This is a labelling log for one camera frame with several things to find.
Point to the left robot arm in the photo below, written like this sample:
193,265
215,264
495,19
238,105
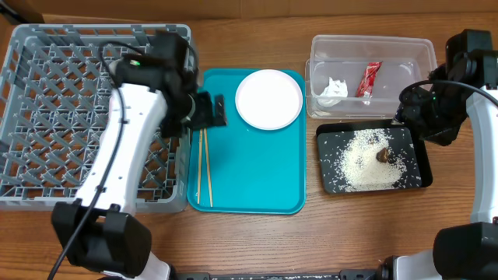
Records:
153,93

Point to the red snack wrapper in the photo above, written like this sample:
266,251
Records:
366,84

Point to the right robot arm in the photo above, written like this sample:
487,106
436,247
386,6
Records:
468,251

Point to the wooden chopstick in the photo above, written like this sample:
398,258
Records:
208,169
199,180

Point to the teal serving tray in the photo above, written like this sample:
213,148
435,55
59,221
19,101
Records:
253,171

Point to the white tissue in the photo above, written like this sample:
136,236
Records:
333,93

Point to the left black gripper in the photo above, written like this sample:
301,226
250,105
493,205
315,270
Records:
204,117

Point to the cooked white rice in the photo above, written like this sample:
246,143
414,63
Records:
365,163

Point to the black waste tray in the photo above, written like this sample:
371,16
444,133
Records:
424,171

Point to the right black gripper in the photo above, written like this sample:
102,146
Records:
424,127

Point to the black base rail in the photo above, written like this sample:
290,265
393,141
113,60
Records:
346,274

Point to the brown meat piece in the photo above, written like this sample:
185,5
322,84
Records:
383,155

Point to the clear plastic bin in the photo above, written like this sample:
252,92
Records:
345,57

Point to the grey dish rack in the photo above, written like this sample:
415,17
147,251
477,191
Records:
55,99

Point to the large white plate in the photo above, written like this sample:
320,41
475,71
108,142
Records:
269,99

